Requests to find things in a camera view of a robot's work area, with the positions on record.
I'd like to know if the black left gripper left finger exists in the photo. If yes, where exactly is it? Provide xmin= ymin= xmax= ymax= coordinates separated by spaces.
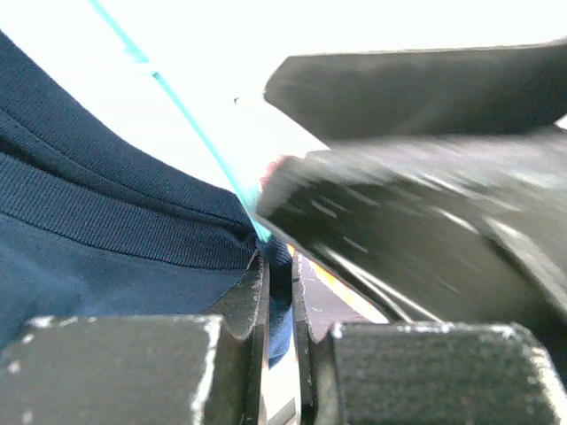
xmin=1 ymin=258 xmax=269 ymax=425

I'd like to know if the green hanger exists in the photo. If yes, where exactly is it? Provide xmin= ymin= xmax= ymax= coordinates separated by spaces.
xmin=89 ymin=1 xmax=272 ymax=242

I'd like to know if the navy blue t-shirt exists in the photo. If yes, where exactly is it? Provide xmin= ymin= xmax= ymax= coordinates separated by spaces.
xmin=1 ymin=36 xmax=291 ymax=364

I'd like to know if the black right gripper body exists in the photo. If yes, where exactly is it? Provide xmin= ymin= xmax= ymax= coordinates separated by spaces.
xmin=256 ymin=41 xmax=566 ymax=354

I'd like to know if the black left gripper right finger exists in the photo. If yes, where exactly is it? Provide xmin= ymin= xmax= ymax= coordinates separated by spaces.
xmin=293 ymin=256 xmax=566 ymax=424

